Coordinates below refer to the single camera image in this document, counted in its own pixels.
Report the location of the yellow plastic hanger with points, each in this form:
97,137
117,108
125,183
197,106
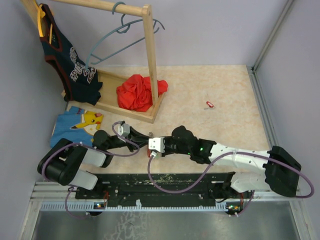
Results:
40,24

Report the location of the red crumpled shirt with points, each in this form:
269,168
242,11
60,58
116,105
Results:
135,94

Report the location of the navy basketball jersey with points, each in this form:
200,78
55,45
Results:
79,84

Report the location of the teal wire hanger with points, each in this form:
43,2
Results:
94,58

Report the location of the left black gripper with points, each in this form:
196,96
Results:
140,139

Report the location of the aluminium frame rail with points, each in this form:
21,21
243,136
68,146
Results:
274,77

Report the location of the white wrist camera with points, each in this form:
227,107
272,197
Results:
156,146
123,130

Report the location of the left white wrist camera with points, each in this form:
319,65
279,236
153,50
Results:
123,130

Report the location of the red tagged key far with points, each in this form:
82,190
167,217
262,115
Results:
209,106

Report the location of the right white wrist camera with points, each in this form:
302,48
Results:
156,146

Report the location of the grey slotted cable duct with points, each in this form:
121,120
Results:
93,207

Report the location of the wooden clothes rack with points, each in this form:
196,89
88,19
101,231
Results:
86,21

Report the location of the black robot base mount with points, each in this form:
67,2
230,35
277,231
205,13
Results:
161,190

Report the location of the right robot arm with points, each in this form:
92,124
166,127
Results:
267,170

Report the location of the blue pikachu shirt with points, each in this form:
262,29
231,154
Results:
77,125

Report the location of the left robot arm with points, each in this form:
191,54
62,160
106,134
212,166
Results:
63,161

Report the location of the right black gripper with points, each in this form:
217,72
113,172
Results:
166,152

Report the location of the red handled metal key organizer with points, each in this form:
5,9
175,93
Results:
151,135

